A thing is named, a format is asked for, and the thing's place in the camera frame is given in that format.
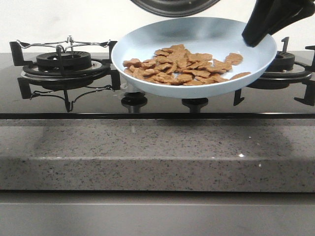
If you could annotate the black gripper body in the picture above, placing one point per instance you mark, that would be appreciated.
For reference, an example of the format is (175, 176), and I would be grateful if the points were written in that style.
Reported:
(281, 13)

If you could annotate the wire pan support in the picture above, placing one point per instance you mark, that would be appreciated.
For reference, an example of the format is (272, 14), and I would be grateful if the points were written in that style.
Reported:
(68, 44)

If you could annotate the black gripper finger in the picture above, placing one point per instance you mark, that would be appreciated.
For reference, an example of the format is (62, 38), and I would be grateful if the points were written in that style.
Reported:
(258, 27)

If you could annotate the black glass cooktop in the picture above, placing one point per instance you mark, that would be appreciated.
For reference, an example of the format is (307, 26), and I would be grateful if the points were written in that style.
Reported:
(96, 102)

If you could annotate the light blue plate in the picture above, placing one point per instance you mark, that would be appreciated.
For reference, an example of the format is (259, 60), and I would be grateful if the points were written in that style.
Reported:
(216, 36)

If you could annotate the grey cabinet front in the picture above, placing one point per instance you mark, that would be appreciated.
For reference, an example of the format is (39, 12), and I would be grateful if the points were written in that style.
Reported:
(79, 213)

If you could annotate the black gas burner with grate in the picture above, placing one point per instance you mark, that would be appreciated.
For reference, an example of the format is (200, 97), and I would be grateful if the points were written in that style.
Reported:
(57, 70)

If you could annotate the silver stove knob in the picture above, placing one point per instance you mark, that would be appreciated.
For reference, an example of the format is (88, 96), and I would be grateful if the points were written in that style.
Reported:
(127, 88)

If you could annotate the brown meat pieces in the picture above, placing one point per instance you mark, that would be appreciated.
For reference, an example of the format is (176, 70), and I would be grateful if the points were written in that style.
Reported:
(177, 66)

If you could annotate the black frying pan green handle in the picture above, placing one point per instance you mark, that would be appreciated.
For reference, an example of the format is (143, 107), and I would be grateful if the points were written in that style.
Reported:
(174, 8)

